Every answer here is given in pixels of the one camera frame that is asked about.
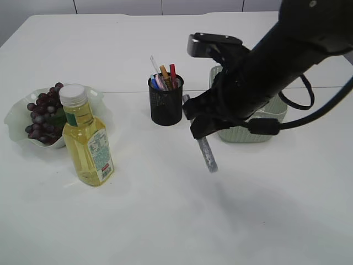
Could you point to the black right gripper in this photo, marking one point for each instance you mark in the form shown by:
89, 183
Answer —
228, 103

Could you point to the silver glitter pen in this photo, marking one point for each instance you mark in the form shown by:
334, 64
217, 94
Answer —
208, 157

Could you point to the red glitter pen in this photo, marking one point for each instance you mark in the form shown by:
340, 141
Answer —
173, 76

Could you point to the gold glitter pen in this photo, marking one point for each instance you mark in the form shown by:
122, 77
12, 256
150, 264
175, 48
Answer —
166, 77

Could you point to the pink scissors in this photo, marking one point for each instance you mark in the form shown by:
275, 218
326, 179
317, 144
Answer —
159, 82

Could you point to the blue scissors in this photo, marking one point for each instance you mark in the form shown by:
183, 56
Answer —
154, 83

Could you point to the clear plastic ruler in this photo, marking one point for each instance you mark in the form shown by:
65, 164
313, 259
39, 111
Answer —
155, 66

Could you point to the yellow oil bottle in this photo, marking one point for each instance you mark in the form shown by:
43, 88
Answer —
85, 137

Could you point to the purple artificial grape bunch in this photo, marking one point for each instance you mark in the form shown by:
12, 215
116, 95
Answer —
47, 116

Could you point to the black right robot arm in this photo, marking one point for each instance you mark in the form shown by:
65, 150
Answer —
306, 33

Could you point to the green plastic basket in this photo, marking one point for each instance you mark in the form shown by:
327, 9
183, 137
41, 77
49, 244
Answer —
275, 109

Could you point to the black mesh pen holder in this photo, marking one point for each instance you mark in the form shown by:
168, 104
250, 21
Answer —
166, 106

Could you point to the green wavy glass plate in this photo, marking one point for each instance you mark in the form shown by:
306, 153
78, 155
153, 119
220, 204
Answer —
18, 116

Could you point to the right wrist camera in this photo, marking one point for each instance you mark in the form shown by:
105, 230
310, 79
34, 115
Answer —
201, 44

